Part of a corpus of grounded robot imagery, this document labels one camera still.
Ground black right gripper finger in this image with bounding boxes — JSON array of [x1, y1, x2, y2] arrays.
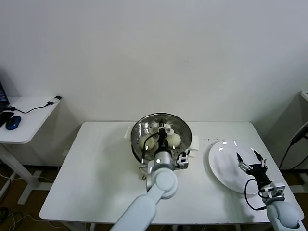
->
[[253, 149, 269, 169], [236, 151, 251, 173]]

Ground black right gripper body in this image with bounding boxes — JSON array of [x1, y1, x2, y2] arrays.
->
[[247, 163, 272, 189]]

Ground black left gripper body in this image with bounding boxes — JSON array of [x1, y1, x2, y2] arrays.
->
[[155, 134, 170, 152]]

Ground white steamed baozi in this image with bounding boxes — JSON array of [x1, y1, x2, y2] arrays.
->
[[139, 136, 156, 150], [168, 134, 181, 148]]

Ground stainless steel steamer basket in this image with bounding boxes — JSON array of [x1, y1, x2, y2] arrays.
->
[[130, 112, 193, 169]]

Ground white round plate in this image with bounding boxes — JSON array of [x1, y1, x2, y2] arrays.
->
[[207, 140, 270, 195]]

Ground white electric cooker pot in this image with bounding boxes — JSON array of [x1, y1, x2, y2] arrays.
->
[[123, 127, 200, 182]]

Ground white side desk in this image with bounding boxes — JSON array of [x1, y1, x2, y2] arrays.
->
[[0, 96, 62, 205]]

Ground blue computer mouse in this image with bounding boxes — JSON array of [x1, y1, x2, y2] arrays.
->
[[5, 115, 22, 131]]

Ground dark laptop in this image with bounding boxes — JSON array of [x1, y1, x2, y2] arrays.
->
[[0, 80, 11, 112]]

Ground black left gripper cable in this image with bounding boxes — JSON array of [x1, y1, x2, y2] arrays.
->
[[141, 134, 161, 167]]

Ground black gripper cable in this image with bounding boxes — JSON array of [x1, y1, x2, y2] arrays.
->
[[141, 134, 161, 167], [244, 179, 267, 212]]

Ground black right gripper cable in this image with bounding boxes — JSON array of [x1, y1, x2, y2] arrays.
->
[[244, 179, 267, 212]]

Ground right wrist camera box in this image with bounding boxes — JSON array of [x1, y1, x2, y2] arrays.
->
[[271, 182, 286, 201]]

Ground black cable with plug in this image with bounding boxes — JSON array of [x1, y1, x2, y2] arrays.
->
[[279, 119, 308, 169]]

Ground black adapter cable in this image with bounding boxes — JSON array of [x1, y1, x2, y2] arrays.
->
[[8, 100, 55, 114]]

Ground black floor cable bundle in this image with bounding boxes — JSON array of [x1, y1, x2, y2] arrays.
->
[[0, 206, 32, 231]]

